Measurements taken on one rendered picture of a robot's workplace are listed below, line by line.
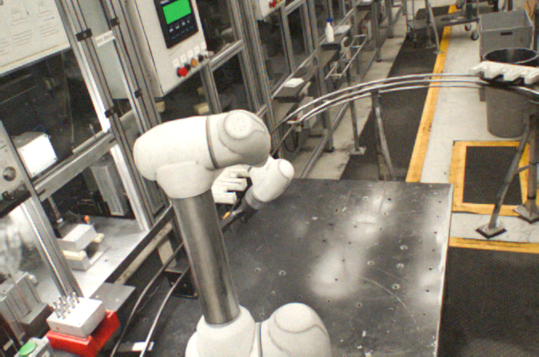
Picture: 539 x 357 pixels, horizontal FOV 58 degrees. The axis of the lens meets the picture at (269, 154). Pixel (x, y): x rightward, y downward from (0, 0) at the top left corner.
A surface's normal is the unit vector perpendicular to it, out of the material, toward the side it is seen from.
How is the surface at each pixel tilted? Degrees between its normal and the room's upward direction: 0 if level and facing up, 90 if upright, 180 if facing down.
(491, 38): 91
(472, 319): 0
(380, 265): 0
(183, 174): 86
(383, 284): 0
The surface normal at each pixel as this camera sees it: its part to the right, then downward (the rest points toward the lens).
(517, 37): -0.33, 0.50
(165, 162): -0.05, 0.46
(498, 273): -0.18, -0.88
